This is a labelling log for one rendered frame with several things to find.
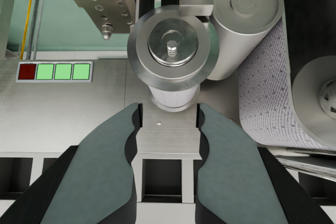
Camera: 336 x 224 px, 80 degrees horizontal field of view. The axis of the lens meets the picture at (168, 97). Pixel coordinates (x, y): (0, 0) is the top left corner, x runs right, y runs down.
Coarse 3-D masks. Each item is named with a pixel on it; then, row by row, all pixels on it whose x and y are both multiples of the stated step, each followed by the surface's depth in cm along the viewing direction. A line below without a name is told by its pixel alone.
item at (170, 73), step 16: (160, 16) 32; (176, 16) 32; (192, 16) 32; (144, 32) 32; (144, 48) 31; (208, 48) 31; (144, 64) 31; (160, 64) 31; (192, 64) 30; (176, 80) 31
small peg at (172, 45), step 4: (172, 40) 27; (168, 44) 27; (172, 44) 27; (176, 44) 27; (168, 48) 27; (172, 48) 27; (176, 48) 28; (168, 52) 29; (172, 52) 28; (176, 52) 29; (172, 56) 29
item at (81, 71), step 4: (76, 64) 66; (80, 64) 66; (84, 64) 66; (88, 64) 66; (76, 68) 66; (80, 68) 66; (84, 68) 66; (88, 68) 66; (76, 72) 66; (80, 72) 66; (84, 72) 65; (88, 72) 65; (76, 76) 65; (80, 76) 65; (84, 76) 65
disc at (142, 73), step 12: (156, 12) 33; (204, 24) 33; (132, 36) 33; (216, 36) 32; (132, 48) 32; (216, 48) 32; (132, 60) 32; (216, 60) 31; (144, 72) 31; (204, 72) 31; (156, 84) 31; (168, 84) 31; (180, 84) 31; (192, 84) 31
